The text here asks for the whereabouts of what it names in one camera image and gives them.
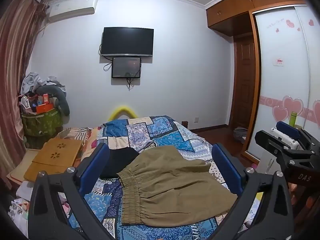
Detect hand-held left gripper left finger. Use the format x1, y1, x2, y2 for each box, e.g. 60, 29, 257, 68
29, 142, 118, 240

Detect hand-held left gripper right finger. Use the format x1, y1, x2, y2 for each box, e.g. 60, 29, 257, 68
211, 142, 294, 240

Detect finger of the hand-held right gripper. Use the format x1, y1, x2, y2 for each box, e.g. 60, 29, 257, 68
276, 121, 304, 140
254, 129, 285, 160

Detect khaki pants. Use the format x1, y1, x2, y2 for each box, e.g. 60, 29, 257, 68
116, 145, 238, 228

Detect black cloth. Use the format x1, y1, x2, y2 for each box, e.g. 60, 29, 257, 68
100, 147, 139, 179

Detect grey cloth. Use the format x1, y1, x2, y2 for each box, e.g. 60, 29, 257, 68
233, 127, 248, 140

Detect floral peach bedsheet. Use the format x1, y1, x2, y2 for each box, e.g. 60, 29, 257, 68
55, 127, 104, 160

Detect wooden lap desk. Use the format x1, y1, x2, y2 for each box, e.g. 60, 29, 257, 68
24, 138, 84, 182

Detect white heart-print sliding door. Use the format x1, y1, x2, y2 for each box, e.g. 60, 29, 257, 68
252, 5, 320, 160

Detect yellow foam arch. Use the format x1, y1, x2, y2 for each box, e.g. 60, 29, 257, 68
107, 104, 137, 120

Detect wooden door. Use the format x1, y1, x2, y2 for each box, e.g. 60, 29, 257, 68
229, 36, 257, 130

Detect blue patchwork blanket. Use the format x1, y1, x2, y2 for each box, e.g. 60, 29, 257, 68
66, 116, 265, 240

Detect green fabric basket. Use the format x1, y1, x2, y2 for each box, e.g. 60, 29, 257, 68
21, 107, 63, 149

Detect grey long pillow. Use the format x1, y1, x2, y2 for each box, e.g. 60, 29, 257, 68
36, 82, 70, 115

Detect orange box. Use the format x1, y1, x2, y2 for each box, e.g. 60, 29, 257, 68
36, 104, 54, 114

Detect white plastic bag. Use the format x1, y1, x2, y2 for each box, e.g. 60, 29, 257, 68
9, 197, 30, 235

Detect pile of grey clothes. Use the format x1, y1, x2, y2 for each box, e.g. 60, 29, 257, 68
20, 72, 67, 95

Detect striped pink curtain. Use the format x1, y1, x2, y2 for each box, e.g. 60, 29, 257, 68
0, 0, 49, 190

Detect wooden wardrobe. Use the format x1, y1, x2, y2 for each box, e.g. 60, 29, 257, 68
205, 0, 307, 160

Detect white air conditioner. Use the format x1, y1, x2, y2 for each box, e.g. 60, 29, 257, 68
47, 0, 97, 24

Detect small black wall monitor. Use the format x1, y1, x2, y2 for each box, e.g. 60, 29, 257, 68
112, 57, 142, 79

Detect black wall television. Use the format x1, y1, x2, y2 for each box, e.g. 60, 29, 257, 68
100, 27, 154, 57

